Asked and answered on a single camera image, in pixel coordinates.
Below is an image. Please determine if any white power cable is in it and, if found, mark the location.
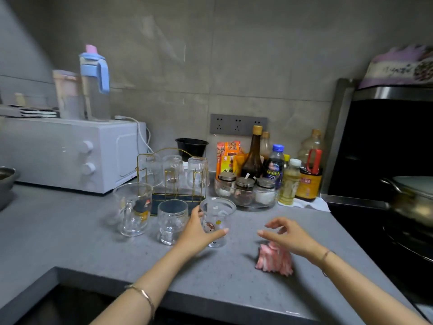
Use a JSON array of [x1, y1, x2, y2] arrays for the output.
[[114, 115, 155, 154]]

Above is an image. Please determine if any silver bracelet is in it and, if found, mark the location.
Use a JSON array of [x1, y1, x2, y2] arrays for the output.
[[124, 284, 156, 320]]

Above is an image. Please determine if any stack of flat coasters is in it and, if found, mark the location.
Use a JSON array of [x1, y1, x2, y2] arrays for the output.
[[0, 104, 60, 118]]

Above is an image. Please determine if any glass spice jar steel lid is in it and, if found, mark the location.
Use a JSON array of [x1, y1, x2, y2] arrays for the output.
[[218, 172, 237, 197], [235, 173, 256, 205], [255, 177, 276, 204]]

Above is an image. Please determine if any thin string bracelet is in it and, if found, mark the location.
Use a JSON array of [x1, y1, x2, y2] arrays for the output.
[[320, 249, 334, 277]]

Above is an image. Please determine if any stainless steel pot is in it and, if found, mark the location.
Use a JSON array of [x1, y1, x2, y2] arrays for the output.
[[382, 177, 433, 227]]

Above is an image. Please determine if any large bottle red handle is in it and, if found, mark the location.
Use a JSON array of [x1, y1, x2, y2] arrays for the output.
[[295, 129, 324, 203]]

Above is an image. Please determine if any penguin print glass mug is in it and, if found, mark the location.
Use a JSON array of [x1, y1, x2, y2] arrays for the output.
[[113, 182, 153, 237]]

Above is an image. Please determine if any orange seasoning packet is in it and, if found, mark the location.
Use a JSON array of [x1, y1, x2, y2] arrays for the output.
[[216, 141, 241, 178]]

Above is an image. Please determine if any steel basin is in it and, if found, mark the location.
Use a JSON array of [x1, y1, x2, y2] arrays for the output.
[[0, 166, 21, 210]]

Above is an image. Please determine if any dark bottle blue cap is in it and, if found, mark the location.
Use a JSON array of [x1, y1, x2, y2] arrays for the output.
[[263, 144, 286, 190]]

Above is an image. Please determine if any clear round condiment tray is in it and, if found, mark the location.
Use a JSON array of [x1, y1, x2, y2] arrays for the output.
[[214, 177, 280, 209]]

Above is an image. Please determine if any black plastic bowl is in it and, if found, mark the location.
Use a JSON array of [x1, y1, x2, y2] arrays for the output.
[[175, 138, 209, 161]]

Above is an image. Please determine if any cartoon cat print glass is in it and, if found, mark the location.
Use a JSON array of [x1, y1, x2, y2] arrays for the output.
[[199, 197, 237, 248]]

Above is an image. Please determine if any purple food packet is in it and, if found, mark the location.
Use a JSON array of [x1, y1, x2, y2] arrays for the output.
[[359, 45, 433, 89]]

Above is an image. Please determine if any gold wire cup rack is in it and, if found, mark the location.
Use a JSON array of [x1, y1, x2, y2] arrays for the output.
[[136, 148, 209, 217]]

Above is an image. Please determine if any small ribbed clear glass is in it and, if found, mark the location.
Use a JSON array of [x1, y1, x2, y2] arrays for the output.
[[187, 156, 210, 190]]

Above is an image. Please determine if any steel pot lid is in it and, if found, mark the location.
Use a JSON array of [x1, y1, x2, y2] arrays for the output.
[[392, 176, 433, 200]]

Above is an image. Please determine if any person's right hand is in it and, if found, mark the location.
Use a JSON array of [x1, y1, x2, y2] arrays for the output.
[[257, 217, 331, 268]]

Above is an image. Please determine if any white paper towel sheet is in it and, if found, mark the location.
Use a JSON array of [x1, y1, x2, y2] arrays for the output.
[[279, 196, 331, 213]]

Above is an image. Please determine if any clear bottle brown cap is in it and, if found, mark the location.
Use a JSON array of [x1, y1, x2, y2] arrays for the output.
[[260, 131, 273, 159]]

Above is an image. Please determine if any clear container pink lid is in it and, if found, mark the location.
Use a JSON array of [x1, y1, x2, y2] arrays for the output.
[[52, 70, 85, 120]]

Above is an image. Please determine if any grey wall socket panel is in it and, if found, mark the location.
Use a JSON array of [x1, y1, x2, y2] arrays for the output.
[[209, 114, 268, 136]]

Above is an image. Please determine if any pink striped cloth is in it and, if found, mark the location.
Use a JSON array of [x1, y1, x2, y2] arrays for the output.
[[254, 241, 294, 277]]

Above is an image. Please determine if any dark brown glass bottle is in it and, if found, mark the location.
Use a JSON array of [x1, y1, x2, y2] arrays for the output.
[[240, 125, 265, 180]]

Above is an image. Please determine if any person's right forearm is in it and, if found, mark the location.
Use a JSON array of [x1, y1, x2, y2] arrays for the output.
[[318, 250, 430, 325]]

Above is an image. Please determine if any yellow liquid bottle white cap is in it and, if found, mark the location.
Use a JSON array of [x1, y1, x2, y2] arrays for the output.
[[278, 158, 302, 206]]

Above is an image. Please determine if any clear jug blue lid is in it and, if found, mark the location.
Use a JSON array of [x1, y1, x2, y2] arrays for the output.
[[79, 45, 111, 121]]

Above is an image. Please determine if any embossed ribbed clear glass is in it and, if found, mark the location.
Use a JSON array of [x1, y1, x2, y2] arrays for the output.
[[162, 154, 185, 186]]

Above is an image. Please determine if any person's left forearm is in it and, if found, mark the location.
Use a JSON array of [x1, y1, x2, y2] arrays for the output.
[[89, 245, 197, 325]]

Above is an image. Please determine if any short textured glass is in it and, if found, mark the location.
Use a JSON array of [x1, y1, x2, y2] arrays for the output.
[[157, 199, 189, 246]]

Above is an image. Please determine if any yellow seasoning pouch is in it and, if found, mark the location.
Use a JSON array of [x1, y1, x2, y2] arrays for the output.
[[232, 150, 249, 176]]

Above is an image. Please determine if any white microwave oven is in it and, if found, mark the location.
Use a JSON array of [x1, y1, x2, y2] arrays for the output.
[[0, 116, 147, 195]]

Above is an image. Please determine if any person's left hand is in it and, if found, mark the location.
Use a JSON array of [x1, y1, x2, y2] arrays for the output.
[[175, 205, 230, 258]]

